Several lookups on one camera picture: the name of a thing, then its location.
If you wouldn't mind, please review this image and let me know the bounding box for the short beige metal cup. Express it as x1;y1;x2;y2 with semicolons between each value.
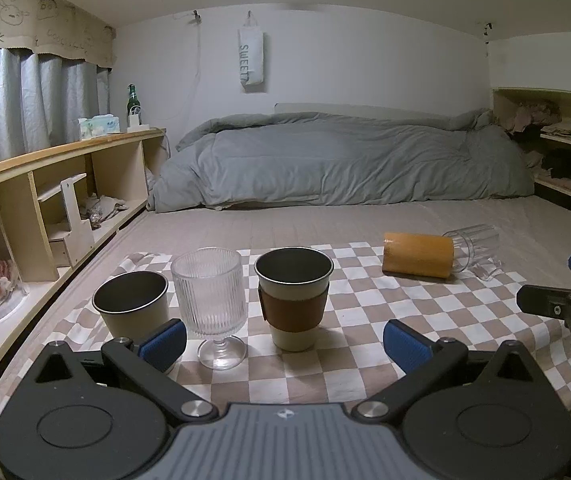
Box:
92;270;172;341

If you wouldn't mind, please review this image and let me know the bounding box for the glass cup with orange sleeve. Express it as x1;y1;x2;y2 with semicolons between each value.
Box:
382;224;505;281

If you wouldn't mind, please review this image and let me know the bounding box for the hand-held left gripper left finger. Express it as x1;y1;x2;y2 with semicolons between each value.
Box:
32;318;220;424

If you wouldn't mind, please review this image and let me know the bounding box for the beige printed curtain valance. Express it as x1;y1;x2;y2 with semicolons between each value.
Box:
0;0;117;69

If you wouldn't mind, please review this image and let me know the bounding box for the grey curtain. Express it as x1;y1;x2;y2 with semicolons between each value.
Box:
0;42;112;174

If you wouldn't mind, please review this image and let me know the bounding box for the crumpled beige cloth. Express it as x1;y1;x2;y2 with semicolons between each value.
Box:
82;194;129;227

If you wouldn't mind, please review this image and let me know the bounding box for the white hanging fabric bag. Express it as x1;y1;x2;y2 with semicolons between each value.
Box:
238;10;267;94

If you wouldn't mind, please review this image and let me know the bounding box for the grey duvet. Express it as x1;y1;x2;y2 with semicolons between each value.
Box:
146;108;537;211

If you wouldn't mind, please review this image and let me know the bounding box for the wooden bedside shelf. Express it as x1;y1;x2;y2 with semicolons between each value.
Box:
0;127;169;403

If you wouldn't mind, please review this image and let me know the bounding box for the small wooden stand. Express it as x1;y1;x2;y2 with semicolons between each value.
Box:
37;173;96;269

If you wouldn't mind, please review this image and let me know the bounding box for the pile of folded clothes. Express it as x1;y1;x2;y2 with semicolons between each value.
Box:
506;101;571;182

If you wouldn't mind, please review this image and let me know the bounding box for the ribbed glass goblet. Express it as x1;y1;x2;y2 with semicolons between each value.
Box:
171;246;247;371

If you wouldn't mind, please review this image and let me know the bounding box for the brown checkered cloth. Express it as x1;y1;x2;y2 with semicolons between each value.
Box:
48;242;571;423

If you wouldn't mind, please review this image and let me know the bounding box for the tissue pack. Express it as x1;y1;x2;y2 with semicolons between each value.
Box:
78;114;121;140

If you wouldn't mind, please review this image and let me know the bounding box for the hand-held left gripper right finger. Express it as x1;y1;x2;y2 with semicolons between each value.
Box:
351;318;542;424

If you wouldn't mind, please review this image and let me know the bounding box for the beige cup with brown sleeve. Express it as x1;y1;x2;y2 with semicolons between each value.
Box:
254;246;335;352

